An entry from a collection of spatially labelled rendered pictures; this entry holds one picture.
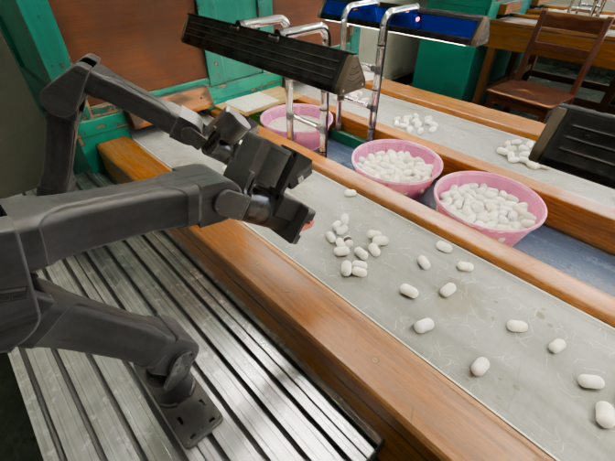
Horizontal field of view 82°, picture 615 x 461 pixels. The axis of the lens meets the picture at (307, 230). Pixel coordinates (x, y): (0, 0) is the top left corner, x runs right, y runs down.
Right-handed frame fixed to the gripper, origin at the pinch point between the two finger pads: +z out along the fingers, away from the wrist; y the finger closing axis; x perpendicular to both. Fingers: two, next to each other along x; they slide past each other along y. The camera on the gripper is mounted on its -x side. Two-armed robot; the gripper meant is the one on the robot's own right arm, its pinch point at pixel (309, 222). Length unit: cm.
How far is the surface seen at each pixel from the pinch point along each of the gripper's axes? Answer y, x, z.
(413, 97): 38, -55, 80
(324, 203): 13.7, -3.1, 21.9
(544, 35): 51, -174, 229
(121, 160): 69, 15, -3
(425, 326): -25.8, 5.6, 8.8
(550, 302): -39.1, -8.1, 28.1
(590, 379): -49, -1, 16
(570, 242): -36, -24, 57
